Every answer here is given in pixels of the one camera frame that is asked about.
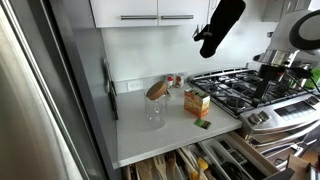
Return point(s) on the red capped spice jar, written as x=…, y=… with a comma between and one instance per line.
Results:
x=169, y=79

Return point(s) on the small green packet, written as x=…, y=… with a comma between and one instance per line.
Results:
x=202, y=123

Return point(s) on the open utensil drawer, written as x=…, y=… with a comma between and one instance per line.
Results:
x=225, y=157

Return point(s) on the white upper cabinet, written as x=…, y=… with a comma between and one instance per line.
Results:
x=135, y=13

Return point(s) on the white wall outlet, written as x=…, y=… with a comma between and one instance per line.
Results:
x=135, y=85

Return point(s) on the magnetic knife strip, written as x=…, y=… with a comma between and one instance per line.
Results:
x=110, y=88

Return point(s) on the orange spice jar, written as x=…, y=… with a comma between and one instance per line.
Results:
x=179, y=80

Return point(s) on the orange yellow cardboard box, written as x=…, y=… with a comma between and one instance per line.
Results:
x=196, y=102

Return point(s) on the clear glass bottle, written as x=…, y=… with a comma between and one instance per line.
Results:
x=156, y=111

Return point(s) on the cork lid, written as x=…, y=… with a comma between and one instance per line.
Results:
x=156, y=90

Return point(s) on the yellow handled utensil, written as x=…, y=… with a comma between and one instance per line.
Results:
x=199, y=175

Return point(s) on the wooden fork spatula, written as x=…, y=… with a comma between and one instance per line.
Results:
x=160, y=164

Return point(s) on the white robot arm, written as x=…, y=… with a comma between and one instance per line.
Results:
x=296, y=31

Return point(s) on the black oven mitt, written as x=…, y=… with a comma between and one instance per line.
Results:
x=227, y=13

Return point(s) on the stainless steel gas stove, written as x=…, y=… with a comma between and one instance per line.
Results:
x=283, y=119

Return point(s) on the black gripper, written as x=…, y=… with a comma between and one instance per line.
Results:
x=273, y=73

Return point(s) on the stainless steel refrigerator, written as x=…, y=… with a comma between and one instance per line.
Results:
x=47, y=112

